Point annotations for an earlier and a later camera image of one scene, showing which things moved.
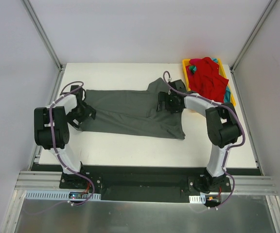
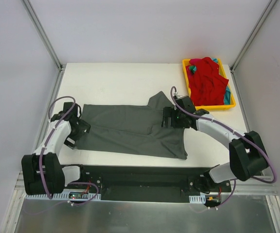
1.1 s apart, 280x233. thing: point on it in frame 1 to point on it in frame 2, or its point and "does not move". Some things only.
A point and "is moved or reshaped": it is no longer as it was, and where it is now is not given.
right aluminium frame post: [261, 22] does not move
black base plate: [120, 183] does not move
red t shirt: [206, 81] does not move
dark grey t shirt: [133, 112] is moved or reshaped
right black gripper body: [162, 102] to [167, 117]
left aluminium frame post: [43, 33] does not move
